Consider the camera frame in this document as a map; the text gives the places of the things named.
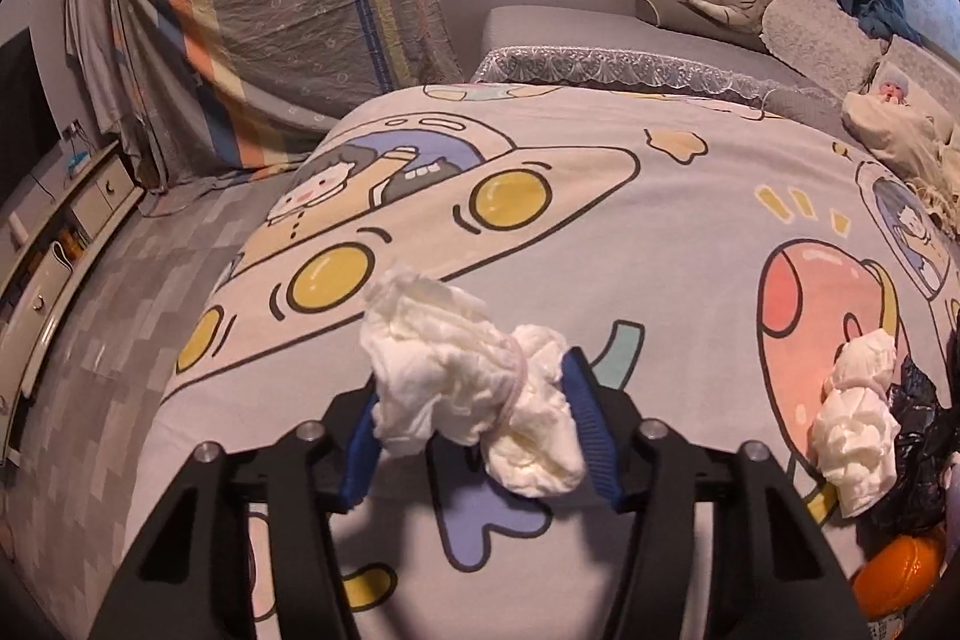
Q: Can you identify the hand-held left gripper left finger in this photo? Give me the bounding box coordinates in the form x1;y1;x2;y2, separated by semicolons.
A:
90;381;383;640

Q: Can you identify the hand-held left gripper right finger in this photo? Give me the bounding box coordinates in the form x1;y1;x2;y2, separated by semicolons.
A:
559;346;875;640

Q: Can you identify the large white tissue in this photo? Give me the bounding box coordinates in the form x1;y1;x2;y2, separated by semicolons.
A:
360;265;590;500

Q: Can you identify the small white tissue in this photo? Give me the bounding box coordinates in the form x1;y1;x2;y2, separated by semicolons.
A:
812;329;901;519

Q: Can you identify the black plastic bag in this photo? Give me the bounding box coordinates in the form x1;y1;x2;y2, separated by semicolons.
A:
870;355;960;536

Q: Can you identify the cartoon printed blanket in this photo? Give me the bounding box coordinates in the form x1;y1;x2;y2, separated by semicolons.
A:
142;81;960;640

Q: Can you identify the orange round container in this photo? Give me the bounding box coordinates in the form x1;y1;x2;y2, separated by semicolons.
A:
851;531;947;620

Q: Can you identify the beige television cabinet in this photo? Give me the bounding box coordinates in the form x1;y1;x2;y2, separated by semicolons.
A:
0;137;147;468

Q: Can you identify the grey quilted sofa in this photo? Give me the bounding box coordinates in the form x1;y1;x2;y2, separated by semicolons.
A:
472;2;960;139

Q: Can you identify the cream crumpled cloth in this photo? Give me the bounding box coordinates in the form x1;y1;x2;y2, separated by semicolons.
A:
840;92;960;236

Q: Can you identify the grey bolster pillow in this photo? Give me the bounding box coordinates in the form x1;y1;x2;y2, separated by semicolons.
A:
635;0;766;52

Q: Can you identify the striped grey hanging cloth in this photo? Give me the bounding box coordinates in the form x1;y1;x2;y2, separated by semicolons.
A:
112;0;466;191

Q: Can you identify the baby print pillow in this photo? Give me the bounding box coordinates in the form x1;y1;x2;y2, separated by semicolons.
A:
862;59;938;116

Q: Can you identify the black television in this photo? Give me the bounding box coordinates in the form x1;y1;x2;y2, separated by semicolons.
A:
0;26;61;184

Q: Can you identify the white hanging cloth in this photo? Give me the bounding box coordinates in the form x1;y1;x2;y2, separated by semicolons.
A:
64;0;151;191

